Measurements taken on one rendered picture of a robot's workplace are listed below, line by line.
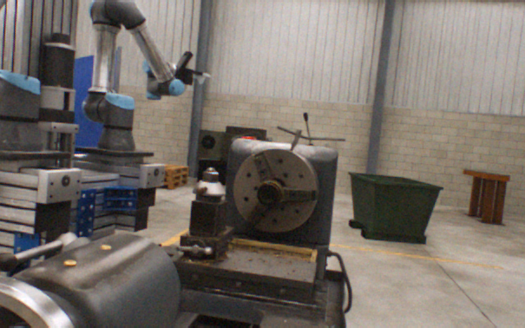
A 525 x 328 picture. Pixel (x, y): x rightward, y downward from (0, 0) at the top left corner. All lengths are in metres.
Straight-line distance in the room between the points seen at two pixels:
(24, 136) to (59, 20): 0.56
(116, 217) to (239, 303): 0.95
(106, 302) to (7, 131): 1.09
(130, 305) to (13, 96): 1.10
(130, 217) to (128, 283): 1.36
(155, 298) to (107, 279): 0.06
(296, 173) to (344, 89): 10.13
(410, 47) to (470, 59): 1.49
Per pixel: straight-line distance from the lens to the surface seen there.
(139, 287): 0.43
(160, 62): 1.96
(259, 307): 0.97
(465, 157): 11.97
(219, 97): 11.92
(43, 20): 1.77
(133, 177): 1.77
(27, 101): 1.45
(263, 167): 1.52
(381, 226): 6.11
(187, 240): 1.02
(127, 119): 1.83
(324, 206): 1.70
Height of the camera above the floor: 1.27
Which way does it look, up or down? 3 degrees down
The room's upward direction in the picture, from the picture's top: 6 degrees clockwise
